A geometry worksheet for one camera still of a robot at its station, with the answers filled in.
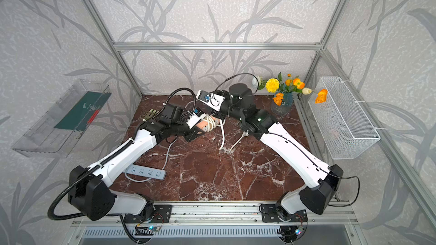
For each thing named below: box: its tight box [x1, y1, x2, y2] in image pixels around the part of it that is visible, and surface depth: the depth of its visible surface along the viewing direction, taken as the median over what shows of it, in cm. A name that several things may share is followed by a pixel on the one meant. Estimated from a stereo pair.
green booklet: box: [53, 91, 112, 132], surface depth 71 cm
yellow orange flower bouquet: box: [251, 72, 329, 107], surface depth 84 cm
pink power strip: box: [195, 119, 208, 130], surface depth 77 cm
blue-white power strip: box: [126, 164, 167, 181], surface depth 84 cm
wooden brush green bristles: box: [139, 108, 160, 121], surface depth 114 cm
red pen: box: [86, 109, 100, 124], surface depth 71 cm
